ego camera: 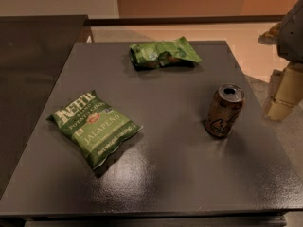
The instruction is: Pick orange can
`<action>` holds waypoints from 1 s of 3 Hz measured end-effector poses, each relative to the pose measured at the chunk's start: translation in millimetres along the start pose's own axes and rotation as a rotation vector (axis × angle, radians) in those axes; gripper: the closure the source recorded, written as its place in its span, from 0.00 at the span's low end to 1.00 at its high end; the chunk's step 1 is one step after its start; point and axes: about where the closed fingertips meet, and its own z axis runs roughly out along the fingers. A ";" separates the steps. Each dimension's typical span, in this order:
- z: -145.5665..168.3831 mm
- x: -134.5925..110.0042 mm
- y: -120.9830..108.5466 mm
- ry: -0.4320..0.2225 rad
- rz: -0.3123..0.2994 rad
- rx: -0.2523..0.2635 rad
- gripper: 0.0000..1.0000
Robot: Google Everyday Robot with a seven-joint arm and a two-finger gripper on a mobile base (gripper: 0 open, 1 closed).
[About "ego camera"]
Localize dark wooden wall rail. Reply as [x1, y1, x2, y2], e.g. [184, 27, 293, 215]
[84, 15, 283, 26]

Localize dark grey side cabinet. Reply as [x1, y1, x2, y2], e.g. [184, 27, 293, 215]
[0, 15, 90, 198]

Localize green jalapeño chip bag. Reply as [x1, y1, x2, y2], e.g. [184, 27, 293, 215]
[47, 90, 142, 170]

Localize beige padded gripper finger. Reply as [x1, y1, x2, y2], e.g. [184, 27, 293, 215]
[263, 61, 303, 121]

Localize orange soda can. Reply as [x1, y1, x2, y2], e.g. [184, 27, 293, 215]
[205, 84, 245, 138]

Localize crumpled green snack bag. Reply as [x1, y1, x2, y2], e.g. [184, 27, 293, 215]
[130, 37, 202, 69]

